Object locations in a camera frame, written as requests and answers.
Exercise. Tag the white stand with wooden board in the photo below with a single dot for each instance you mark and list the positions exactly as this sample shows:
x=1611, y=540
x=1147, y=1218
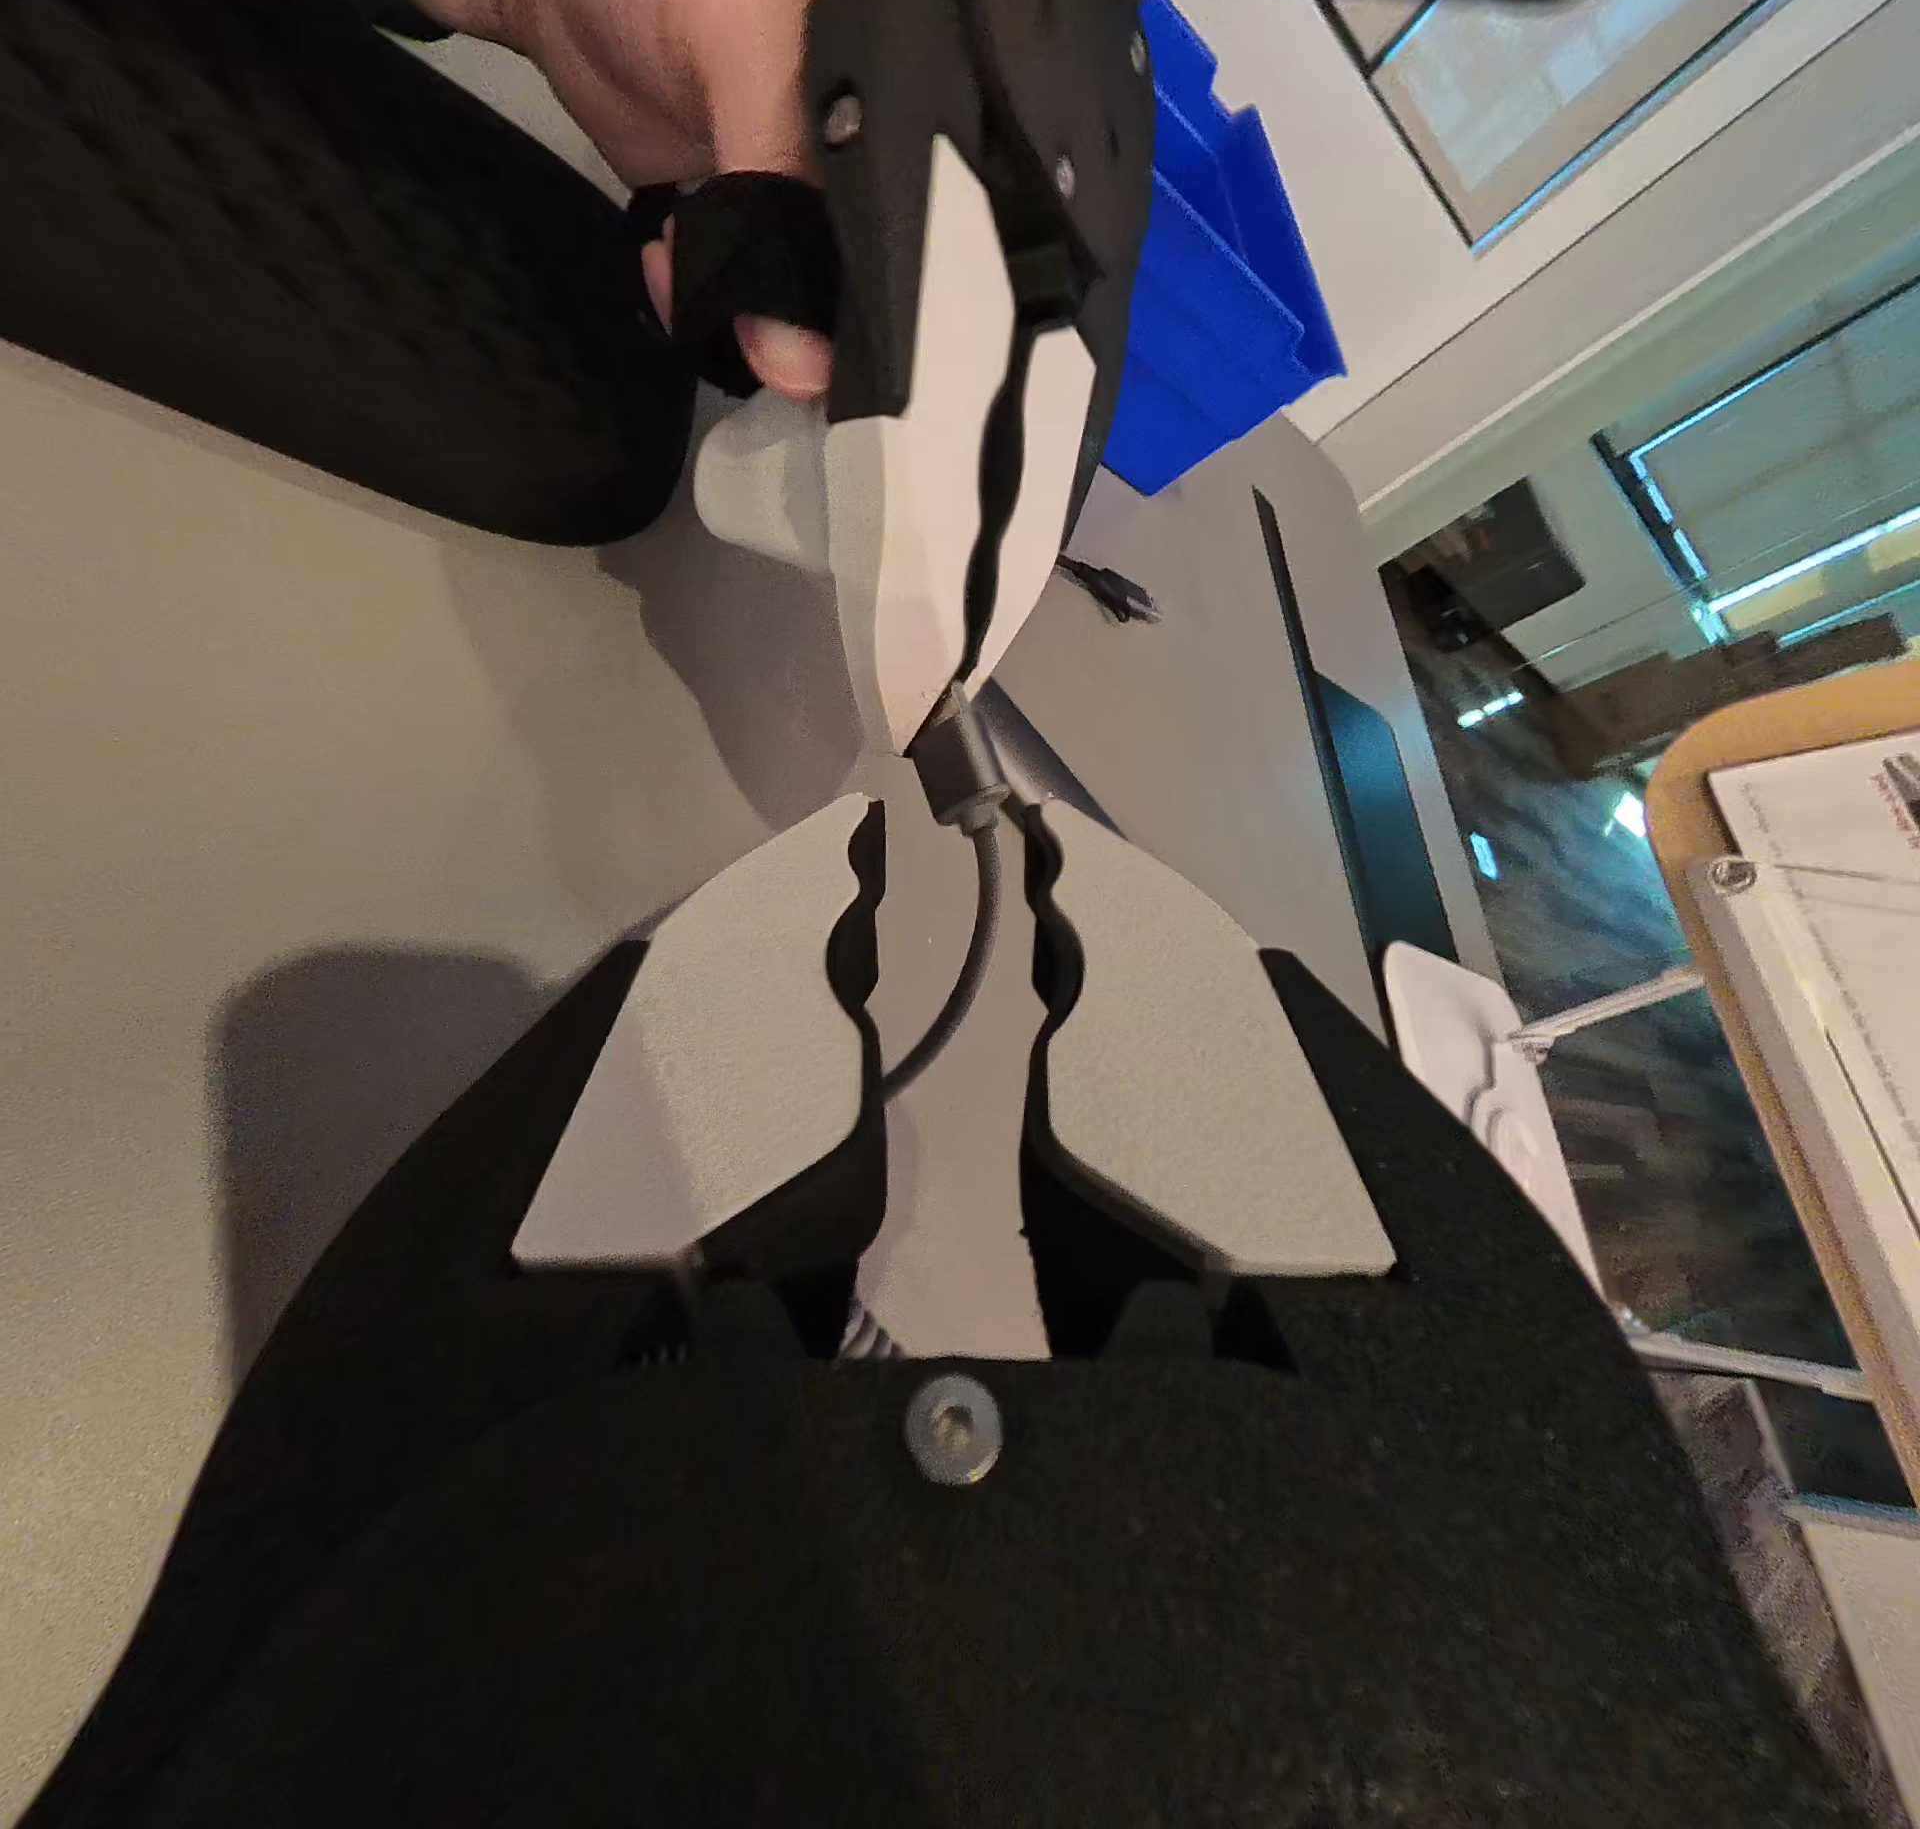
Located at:
x=1681, y=809

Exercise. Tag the person's left hand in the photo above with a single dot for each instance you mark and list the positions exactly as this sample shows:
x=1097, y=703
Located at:
x=631, y=28

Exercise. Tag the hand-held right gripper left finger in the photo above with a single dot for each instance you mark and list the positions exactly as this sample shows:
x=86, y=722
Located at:
x=704, y=1095

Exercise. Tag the black textured cushion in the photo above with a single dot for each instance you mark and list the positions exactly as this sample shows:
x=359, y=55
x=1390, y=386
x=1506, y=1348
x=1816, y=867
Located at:
x=301, y=284

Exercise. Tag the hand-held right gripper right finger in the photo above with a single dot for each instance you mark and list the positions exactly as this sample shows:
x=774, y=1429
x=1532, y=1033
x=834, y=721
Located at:
x=1201, y=1110

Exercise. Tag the printed instruction sheet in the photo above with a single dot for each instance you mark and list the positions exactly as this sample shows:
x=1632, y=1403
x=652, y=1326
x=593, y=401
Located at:
x=1831, y=839

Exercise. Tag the black low cabinet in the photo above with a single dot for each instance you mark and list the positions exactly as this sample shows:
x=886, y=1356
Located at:
x=1485, y=568

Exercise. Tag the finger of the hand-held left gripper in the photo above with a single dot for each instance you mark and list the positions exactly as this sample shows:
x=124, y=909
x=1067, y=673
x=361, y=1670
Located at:
x=1050, y=495
x=914, y=539

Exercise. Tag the narrow side window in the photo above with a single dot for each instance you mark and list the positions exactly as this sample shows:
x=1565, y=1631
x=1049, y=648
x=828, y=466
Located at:
x=1771, y=478

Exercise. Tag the blue plastic bin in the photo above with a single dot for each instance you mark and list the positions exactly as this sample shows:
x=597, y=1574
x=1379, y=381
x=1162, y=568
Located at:
x=1214, y=298

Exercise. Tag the large gridded window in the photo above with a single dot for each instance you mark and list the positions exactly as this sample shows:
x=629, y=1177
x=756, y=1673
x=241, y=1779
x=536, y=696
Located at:
x=1574, y=75

